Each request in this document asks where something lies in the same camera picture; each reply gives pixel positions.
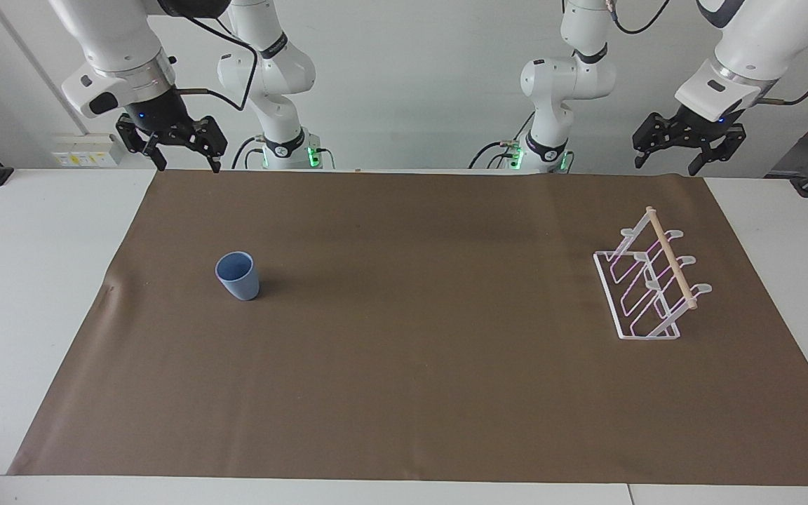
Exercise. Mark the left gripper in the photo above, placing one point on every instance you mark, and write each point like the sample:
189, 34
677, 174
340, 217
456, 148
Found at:
697, 126

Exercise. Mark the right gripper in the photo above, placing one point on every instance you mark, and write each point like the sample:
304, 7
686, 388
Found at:
162, 116

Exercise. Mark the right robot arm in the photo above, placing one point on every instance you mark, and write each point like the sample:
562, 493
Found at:
116, 35

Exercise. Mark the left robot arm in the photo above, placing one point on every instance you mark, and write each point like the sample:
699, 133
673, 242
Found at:
755, 49

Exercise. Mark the blue cup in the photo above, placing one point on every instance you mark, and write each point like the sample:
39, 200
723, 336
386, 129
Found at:
238, 275

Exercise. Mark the white wall socket box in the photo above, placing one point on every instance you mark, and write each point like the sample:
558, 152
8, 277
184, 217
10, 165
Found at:
88, 151

